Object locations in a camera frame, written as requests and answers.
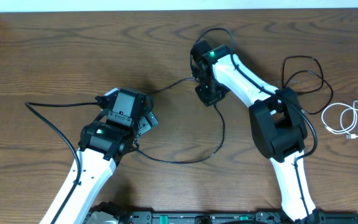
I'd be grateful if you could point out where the white USB cable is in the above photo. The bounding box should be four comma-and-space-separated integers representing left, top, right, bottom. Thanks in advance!
321, 100, 358, 140

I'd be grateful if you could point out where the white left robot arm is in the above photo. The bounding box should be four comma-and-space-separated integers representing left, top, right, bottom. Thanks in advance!
41, 88, 158, 223

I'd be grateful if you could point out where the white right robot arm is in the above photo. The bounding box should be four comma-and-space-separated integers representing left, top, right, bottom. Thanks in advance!
190, 40, 318, 223

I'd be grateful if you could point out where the black mounting rail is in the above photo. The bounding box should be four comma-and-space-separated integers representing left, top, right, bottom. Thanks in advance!
84, 202, 358, 224

